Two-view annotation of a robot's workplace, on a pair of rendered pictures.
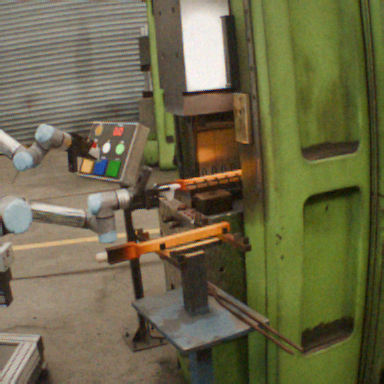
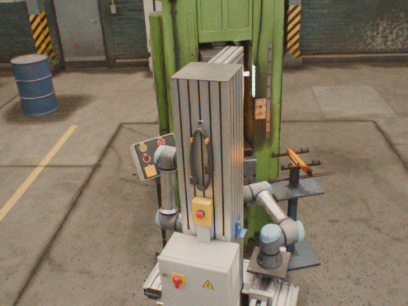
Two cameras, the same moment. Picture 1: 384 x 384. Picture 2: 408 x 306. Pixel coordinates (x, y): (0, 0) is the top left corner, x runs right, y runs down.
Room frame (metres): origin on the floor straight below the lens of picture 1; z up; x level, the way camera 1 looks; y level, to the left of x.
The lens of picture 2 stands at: (1.46, 3.01, 2.56)
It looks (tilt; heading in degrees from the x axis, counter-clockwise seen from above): 27 degrees down; 286
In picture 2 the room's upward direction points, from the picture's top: 3 degrees counter-clockwise
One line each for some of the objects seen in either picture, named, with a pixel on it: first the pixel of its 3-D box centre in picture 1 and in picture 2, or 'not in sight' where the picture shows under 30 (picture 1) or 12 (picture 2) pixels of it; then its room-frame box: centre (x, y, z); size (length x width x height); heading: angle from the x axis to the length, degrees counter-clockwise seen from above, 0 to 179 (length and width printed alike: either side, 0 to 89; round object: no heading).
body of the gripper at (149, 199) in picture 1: (142, 197); not in sight; (2.05, 0.19, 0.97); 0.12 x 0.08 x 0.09; 112
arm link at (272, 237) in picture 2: not in sight; (271, 238); (1.65, 1.06, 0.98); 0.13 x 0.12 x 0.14; 35
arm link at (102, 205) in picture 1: (103, 203); not in sight; (1.99, 0.34, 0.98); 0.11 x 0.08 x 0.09; 112
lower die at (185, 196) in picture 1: (228, 183); not in sight; (2.21, -0.15, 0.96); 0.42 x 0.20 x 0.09; 112
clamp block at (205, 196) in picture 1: (213, 202); (245, 150); (1.99, -0.08, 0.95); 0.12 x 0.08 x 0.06; 112
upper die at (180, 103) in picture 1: (222, 97); not in sight; (2.21, -0.15, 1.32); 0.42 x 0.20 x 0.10; 112
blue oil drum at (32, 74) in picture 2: not in sight; (35, 84); (5.98, -2.79, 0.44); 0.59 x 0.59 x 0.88
